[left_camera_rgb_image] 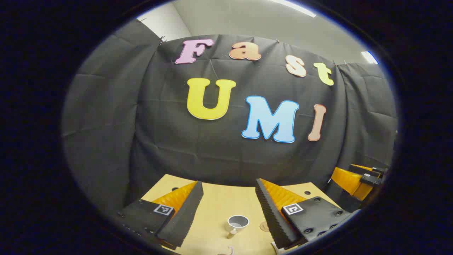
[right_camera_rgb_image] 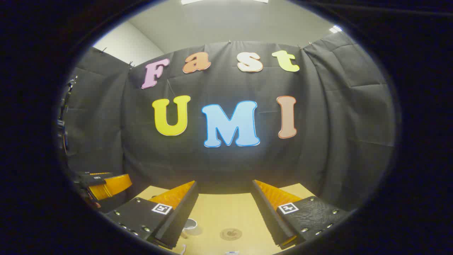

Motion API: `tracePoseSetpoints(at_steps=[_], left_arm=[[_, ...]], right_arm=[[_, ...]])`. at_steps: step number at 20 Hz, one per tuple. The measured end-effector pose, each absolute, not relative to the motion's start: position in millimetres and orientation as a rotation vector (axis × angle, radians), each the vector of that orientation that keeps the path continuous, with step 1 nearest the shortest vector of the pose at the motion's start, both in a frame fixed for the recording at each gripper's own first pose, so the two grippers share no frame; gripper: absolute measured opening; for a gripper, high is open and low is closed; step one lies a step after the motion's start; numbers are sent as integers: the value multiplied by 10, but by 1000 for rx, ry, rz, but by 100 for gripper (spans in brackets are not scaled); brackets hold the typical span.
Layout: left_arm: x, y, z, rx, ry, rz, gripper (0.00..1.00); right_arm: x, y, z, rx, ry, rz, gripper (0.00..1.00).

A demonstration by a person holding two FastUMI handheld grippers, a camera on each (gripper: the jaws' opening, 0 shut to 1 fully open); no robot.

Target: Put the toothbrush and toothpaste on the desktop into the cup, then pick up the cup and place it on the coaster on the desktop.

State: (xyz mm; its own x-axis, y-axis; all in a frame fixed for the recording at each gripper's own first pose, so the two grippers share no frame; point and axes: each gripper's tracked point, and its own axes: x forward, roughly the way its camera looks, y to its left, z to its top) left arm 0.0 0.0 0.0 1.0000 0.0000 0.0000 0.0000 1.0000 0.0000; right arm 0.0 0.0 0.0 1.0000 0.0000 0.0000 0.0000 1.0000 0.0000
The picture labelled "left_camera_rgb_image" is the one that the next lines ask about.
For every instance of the round wooden coaster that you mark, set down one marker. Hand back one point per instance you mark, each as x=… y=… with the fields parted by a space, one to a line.
x=263 y=226

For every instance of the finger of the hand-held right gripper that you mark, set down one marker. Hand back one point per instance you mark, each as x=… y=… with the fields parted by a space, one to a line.
x=368 y=170
x=348 y=180

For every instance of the long ceiling light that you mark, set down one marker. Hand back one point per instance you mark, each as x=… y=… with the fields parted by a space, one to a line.
x=369 y=57
x=297 y=9

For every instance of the white toothbrush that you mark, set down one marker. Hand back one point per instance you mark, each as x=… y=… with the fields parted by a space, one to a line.
x=230 y=249

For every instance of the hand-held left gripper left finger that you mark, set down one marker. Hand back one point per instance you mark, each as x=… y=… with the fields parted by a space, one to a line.
x=184 y=216

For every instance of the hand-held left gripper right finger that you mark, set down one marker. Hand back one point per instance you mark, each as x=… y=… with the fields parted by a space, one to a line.
x=272 y=219

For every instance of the black backdrop cloth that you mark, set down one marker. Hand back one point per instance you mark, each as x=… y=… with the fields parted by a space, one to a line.
x=159 y=124

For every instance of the light wooden desktop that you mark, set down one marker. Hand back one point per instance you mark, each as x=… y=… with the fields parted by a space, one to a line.
x=219 y=202

